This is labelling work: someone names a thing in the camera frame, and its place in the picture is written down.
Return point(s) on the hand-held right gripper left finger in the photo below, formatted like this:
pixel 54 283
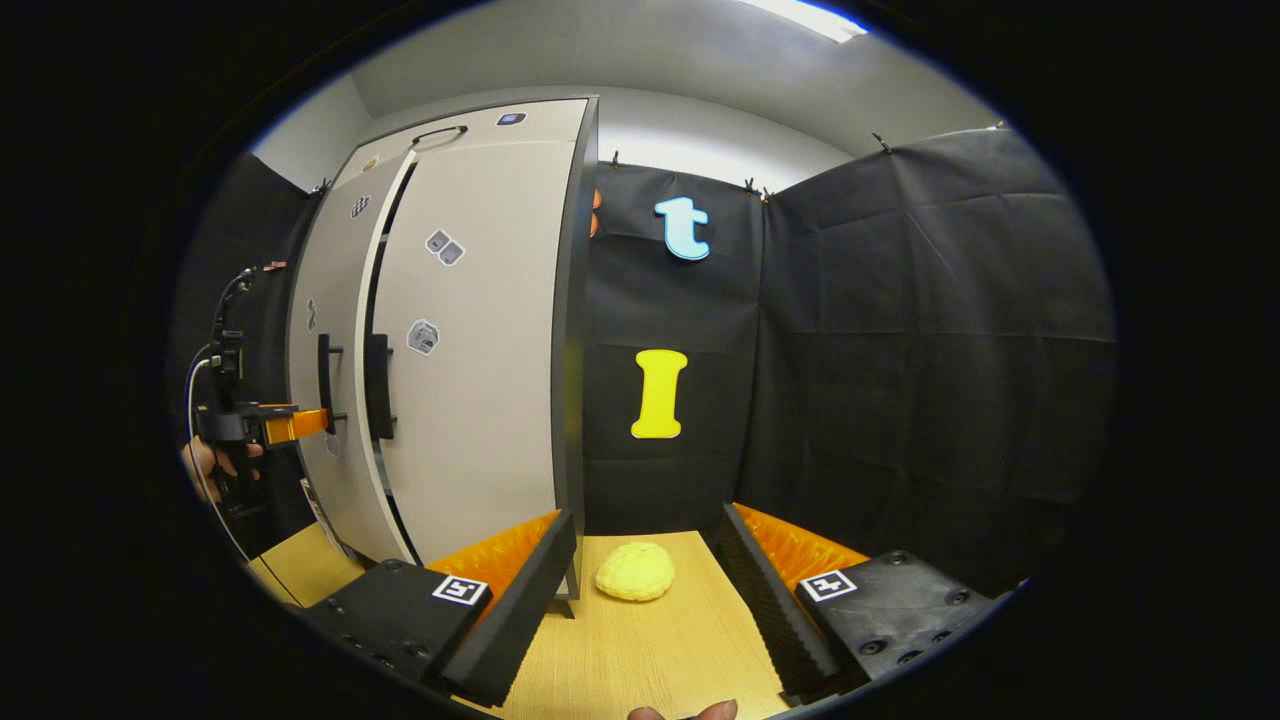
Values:
pixel 515 620

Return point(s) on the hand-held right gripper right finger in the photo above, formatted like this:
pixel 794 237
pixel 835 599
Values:
pixel 770 615

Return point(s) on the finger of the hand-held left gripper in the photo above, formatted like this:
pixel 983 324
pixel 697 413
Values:
pixel 295 427

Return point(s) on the white and grey cabinet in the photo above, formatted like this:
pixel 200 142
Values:
pixel 575 300

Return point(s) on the white cabinet drawer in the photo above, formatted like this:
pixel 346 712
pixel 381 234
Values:
pixel 555 122

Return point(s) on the yellow round bun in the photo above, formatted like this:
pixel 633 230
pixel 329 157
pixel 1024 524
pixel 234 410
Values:
pixel 635 572

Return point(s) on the black backdrop cloth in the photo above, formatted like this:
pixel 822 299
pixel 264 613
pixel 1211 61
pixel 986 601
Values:
pixel 900 400

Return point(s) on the ceiling light panel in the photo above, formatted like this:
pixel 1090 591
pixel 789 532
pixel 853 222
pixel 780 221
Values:
pixel 805 18

